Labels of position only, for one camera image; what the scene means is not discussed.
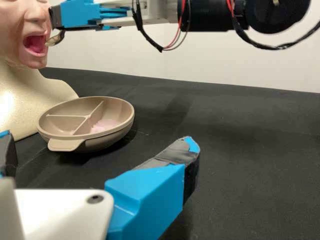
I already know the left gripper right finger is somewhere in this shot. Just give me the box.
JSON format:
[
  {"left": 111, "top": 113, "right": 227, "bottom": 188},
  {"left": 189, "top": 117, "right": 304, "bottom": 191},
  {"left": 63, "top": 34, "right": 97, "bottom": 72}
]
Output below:
[{"left": 104, "top": 135, "right": 201, "bottom": 240}]

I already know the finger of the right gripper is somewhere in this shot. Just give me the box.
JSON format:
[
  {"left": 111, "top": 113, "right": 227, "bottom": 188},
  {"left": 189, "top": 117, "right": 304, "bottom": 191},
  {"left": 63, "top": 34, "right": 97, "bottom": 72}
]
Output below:
[{"left": 48, "top": 0, "right": 129, "bottom": 32}]

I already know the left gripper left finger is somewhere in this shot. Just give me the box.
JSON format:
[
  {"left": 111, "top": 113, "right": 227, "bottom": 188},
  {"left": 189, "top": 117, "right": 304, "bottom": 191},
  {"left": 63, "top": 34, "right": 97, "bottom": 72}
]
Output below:
[{"left": 0, "top": 129, "right": 19, "bottom": 179}]

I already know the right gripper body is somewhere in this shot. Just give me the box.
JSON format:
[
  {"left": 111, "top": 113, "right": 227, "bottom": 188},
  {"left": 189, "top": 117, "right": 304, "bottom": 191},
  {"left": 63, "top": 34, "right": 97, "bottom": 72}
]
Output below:
[{"left": 99, "top": 0, "right": 181, "bottom": 29}]

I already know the grey handled spoon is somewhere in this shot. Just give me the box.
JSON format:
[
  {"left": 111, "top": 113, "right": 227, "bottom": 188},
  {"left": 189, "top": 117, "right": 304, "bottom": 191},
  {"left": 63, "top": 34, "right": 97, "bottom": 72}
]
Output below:
[{"left": 44, "top": 27, "right": 67, "bottom": 48}]

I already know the dummy head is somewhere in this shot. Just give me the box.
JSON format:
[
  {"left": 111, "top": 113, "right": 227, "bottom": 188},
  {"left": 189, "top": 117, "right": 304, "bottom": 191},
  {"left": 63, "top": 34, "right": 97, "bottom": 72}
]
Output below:
[{"left": 0, "top": 0, "right": 79, "bottom": 141}]

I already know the beige divided bowl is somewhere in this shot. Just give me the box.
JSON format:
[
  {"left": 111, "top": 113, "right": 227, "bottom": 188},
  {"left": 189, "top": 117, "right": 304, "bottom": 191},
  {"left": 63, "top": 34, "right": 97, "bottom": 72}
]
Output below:
[{"left": 36, "top": 95, "right": 136, "bottom": 154}]

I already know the pink food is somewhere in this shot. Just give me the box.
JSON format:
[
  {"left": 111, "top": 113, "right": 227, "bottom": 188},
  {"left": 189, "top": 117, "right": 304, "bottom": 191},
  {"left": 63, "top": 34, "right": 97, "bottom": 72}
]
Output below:
[{"left": 90, "top": 118, "right": 119, "bottom": 134}]

